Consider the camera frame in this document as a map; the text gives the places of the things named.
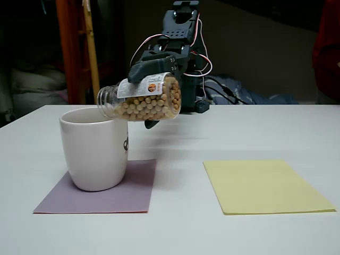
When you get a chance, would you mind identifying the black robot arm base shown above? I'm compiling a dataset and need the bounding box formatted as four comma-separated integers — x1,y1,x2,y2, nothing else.
183,99,210,115

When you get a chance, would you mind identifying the grey fabric bundle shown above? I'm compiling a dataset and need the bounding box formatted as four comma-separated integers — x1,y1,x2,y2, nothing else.
0,63,69,128

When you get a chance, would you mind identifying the blue checked bedding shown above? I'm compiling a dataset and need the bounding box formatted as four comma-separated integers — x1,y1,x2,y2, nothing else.
198,75,300,105

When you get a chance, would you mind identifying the black cable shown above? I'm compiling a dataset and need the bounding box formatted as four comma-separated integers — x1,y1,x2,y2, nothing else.
206,76,241,104
206,85,237,105

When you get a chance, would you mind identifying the red-brown wooden post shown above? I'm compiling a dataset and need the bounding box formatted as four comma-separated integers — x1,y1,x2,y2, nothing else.
55,0,88,105

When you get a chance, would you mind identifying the white red servo wire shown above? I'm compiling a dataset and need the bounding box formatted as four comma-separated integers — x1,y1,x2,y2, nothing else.
131,33,171,72
191,12,214,99

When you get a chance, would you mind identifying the yellow bamboo pole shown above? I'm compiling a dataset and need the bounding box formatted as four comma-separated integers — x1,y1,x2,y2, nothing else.
81,0,103,105

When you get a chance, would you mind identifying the purple paper mat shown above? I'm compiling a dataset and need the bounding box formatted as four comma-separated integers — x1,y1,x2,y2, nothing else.
32,158,157,215

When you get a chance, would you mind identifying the white ceramic mug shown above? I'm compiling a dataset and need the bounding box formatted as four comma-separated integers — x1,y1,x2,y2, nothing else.
58,107,129,192

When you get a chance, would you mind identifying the glass jar of soybeans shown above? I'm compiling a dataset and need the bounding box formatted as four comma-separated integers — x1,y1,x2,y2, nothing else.
96,72,183,123

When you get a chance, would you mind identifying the yellow paper mat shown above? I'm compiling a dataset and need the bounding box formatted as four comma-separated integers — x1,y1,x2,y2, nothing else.
203,159,337,216

